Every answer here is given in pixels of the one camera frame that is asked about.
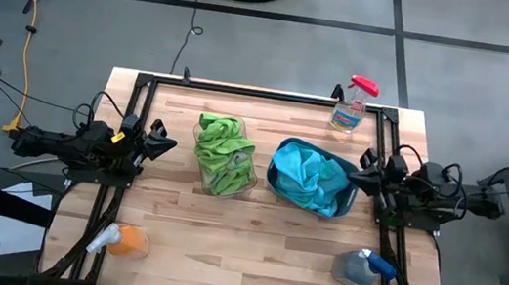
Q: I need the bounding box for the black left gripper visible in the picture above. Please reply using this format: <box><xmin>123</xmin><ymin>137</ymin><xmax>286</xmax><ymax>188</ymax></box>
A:
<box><xmin>114</xmin><ymin>112</ymin><xmax>182</xmax><ymax>176</ymax></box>

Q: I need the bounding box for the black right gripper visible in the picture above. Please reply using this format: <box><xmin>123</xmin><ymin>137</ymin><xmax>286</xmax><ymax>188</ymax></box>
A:
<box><xmin>343</xmin><ymin>145</ymin><xmax>415</xmax><ymax>219</ymax></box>

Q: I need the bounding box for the teal microfiber towel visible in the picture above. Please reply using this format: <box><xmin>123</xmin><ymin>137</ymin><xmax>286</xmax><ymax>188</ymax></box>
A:
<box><xmin>273</xmin><ymin>155</ymin><xmax>355</xmax><ymax>221</ymax></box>

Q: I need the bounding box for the teal plastic basket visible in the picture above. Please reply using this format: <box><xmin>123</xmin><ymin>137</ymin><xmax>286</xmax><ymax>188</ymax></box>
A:
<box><xmin>260</xmin><ymin>133</ymin><xmax>366</xmax><ymax>224</ymax></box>

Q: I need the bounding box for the clear plastic basket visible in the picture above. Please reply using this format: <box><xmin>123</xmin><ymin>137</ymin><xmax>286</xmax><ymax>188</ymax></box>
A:
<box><xmin>184</xmin><ymin>110</ymin><xmax>268</xmax><ymax>204</ymax></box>

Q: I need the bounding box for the clear spray bottle red trigger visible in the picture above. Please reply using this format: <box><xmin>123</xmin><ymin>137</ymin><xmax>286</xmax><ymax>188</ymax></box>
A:
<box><xmin>328</xmin><ymin>71</ymin><xmax>382</xmax><ymax>139</ymax></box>

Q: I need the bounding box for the grey spray bottle blue trigger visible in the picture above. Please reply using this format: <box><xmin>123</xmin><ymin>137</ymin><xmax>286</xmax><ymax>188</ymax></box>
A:
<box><xmin>328</xmin><ymin>244</ymin><xmax>399</xmax><ymax>285</ymax></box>

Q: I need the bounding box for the orange spray bottle white trigger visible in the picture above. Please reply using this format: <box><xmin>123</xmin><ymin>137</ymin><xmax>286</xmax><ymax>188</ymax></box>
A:
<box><xmin>85</xmin><ymin>220</ymin><xmax>150</xmax><ymax>262</ymax></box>

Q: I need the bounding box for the white paper sheet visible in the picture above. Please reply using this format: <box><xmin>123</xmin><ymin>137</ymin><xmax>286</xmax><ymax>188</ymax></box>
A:
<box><xmin>0</xmin><ymin>177</ymin><xmax>58</xmax><ymax>263</ymax></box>

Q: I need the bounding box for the black aluminium table frame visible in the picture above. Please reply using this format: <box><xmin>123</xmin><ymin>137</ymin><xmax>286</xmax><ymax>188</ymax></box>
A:
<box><xmin>34</xmin><ymin>51</ymin><xmax>476</xmax><ymax>285</ymax></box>

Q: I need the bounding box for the thin black floor cable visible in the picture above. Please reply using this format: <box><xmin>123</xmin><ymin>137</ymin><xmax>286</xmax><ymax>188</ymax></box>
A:
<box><xmin>168</xmin><ymin>0</ymin><xmax>209</xmax><ymax>80</ymax></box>

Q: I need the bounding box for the yellow extension cable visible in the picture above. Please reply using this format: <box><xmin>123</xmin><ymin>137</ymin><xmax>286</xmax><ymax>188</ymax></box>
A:
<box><xmin>0</xmin><ymin>0</ymin><xmax>43</xmax><ymax>136</ymax></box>

